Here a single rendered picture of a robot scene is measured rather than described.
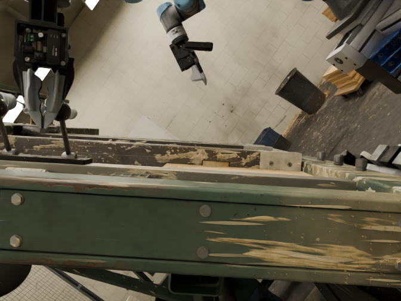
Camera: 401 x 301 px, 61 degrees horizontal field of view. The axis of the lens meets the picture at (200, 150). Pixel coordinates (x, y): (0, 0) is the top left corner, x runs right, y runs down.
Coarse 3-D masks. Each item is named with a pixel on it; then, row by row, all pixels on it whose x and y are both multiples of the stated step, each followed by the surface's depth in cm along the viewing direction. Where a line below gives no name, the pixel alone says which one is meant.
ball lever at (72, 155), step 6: (60, 108) 62; (66, 108) 62; (60, 114) 62; (66, 114) 62; (60, 120) 63; (60, 126) 65; (66, 132) 66; (66, 138) 66; (66, 144) 67; (66, 150) 68; (66, 156) 68; (72, 156) 68
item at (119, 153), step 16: (0, 144) 103; (16, 144) 103; (32, 144) 103; (48, 144) 103; (80, 144) 103; (96, 144) 103; (112, 144) 103; (128, 144) 103; (144, 144) 103; (96, 160) 103; (112, 160) 103; (128, 160) 103; (144, 160) 103; (160, 160) 103; (176, 160) 103; (192, 160) 103; (208, 160) 103; (224, 160) 103; (240, 160) 103; (256, 160) 103; (272, 160) 102; (288, 160) 102
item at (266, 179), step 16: (0, 160) 67; (160, 176) 67; (176, 176) 67; (192, 176) 67; (208, 176) 66; (224, 176) 66; (240, 176) 66; (256, 176) 66; (272, 176) 66; (288, 176) 68; (304, 176) 70
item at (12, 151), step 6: (0, 102) 63; (0, 108) 62; (6, 108) 64; (0, 114) 63; (0, 120) 65; (0, 126) 65; (6, 132) 66; (6, 138) 67; (6, 144) 67; (6, 150) 68; (12, 150) 68
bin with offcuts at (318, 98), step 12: (300, 72) 526; (288, 84) 513; (300, 84) 514; (312, 84) 522; (288, 96) 524; (300, 96) 518; (312, 96) 516; (324, 96) 521; (300, 108) 536; (312, 108) 522
